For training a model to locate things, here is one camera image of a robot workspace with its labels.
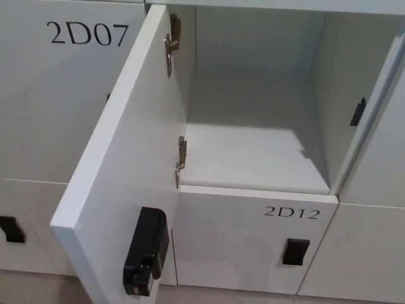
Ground small silver door hinge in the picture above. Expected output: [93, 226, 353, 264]
[174, 136, 187, 189]

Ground white locker door 2D12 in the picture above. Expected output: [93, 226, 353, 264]
[170, 185, 339, 294]

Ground black lock box on door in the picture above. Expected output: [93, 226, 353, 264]
[123, 206, 170, 295]

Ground large silver door hinge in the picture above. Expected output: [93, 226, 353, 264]
[163, 13, 182, 78]

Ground white locker door 2D07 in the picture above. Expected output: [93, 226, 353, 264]
[0, 0, 146, 184]

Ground white tall locker door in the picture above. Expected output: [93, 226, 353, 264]
[340, 41, 405, 205]

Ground white short locker door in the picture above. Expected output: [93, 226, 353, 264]
[297, 199, 405, 295]

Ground white unlabelled locker door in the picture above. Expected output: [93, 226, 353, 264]
[0, 177, 75, 276]

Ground black strike plate in locker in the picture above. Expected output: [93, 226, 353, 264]
[349, 97, 366, 127]

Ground black handle on 2D12 door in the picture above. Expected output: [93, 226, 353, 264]
[282, 238, 311, 265]

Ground black handle on unlabelled door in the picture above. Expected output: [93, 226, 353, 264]
[0, 216, 26, 244]

